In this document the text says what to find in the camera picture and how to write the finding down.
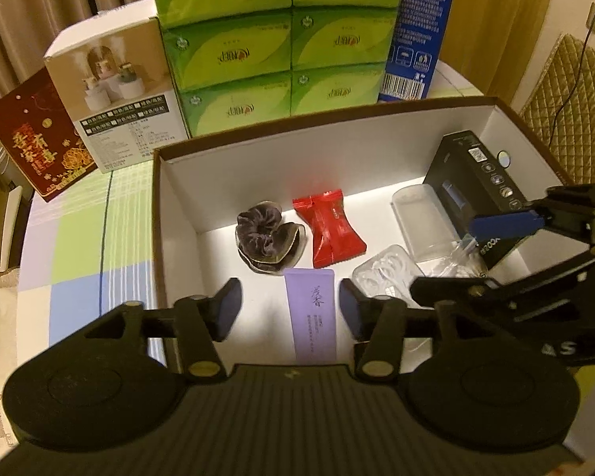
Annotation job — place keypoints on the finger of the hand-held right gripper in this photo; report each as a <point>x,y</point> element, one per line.
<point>456,285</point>
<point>505,223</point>

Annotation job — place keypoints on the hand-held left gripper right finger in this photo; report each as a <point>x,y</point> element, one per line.
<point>351,312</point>

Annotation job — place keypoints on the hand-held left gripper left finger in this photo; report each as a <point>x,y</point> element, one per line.
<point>228,307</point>

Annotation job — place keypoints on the bag of cotton swabs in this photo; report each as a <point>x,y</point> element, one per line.
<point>458,263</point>

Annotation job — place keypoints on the purple cream tube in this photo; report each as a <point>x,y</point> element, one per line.
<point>311,317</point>

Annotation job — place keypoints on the clear box of floss picks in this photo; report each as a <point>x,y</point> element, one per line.
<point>382,270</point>

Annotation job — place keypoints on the clear plastic lid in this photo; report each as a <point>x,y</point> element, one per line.
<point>424,218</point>

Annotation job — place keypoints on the red snack packet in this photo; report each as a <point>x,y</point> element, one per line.
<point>329,228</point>

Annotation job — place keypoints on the brown storage box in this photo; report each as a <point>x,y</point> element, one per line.
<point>218,183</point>

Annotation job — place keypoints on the black product box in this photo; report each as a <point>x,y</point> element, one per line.
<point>456,173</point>

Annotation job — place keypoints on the dark purple hair scrunchie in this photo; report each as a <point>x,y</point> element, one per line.
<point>267,238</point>

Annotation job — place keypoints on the chair with quilted cover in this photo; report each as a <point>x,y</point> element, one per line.
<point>580,109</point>

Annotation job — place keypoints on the blue printed carton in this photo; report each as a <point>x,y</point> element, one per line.
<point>419,25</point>

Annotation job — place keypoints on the white humidifier product box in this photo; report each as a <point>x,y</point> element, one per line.
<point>124,104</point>

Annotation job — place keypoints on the beige printed cloth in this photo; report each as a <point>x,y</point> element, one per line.
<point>0,406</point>

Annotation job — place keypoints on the dark red gift box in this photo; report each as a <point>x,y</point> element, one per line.
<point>34,144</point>

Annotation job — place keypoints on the stack of green tissue packs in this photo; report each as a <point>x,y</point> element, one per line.
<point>277,44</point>

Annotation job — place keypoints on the beige curtain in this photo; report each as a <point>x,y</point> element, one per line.
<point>39,5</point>

